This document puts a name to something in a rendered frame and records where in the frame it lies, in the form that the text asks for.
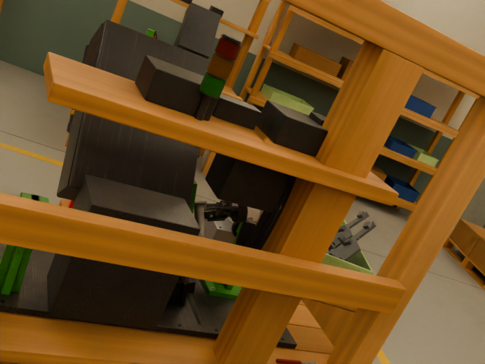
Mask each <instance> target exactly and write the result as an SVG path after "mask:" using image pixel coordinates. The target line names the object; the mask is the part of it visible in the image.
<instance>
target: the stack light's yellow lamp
mask: <svg viewBox="0 0 485 364"><path fill-rule="evenodd" d="M233 65H234V62H232V61H228V60H227V59H224V58H222V57H220V56H218V55H216V54H215V53H213V56H212V57H211V61H210V62H209V65H208V68H207V70H206V73H207V74H210V75H211V76H213V77H215V78H217V79H220V80H223V81H227V78H228V76H229V75H230V72H231V70H232V67H233Z"/></svg>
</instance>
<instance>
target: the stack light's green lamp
mask: <svg viewBox="0 0 485 364"><path fill-rule="evenodd" d="M225 83H226V81H223V80H220V79H217V78H215V77H213V76H211V75H210V74H207V73H205V75H204V78H203V80H202V82H201V85H200V87H199V90H198V91H199V92H200V93H201V94H203V95H205V96H207V97H209V98H213V99H215V100H218V99H219V97H220V95H221V93H222V90H223V88H224V86H225Z"/></svg>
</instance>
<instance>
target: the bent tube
mask: <svg viewBox="0 0 485 364"><path fill-rule="evenodd" d="M206 203H207V201H195V203H194V215H195V219H196V221H197V223H198V225H199V227H200V229H201V230H200V233H199V234H198V236H199V237H203V238H205V237H206V227H205V219H204V204H206Z"/></svg>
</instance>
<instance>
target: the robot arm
mask: <svg viewBox="0 0 485 364"><path fill-rule="evenodd" d="M204 210H205V211H210V212H204V219H207V221H208V222H210V221H222V220H223V221H224V220H225V219H228V220H229V221H231V222H233V223H234V222H243V221H244V222H249V223H253V224H256V223H255V222H256V221H259V219H260V217H261V215H262V213H263V211H262V210H259V209H254V208H251V207H247V206H243V205H240V204H235V203H232V202H229V201H223V200H221V201H220V202H217V203H211V204H204ZM210 215H213V217H211V216H210Z"/></svg>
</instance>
